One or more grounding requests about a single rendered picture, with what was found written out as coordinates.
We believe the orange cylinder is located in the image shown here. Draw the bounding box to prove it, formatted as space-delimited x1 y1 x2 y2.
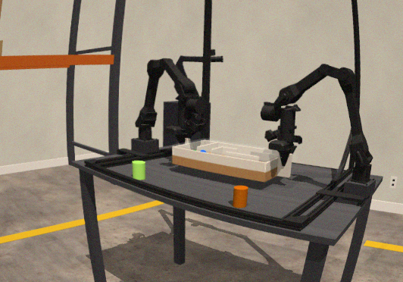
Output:
233 186 248 208

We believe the wooden maze board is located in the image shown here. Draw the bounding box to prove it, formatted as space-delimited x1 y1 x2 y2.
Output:
172 138 292 182

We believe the lime green cylinder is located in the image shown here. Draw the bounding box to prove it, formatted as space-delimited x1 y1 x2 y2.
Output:
133 161 145 180

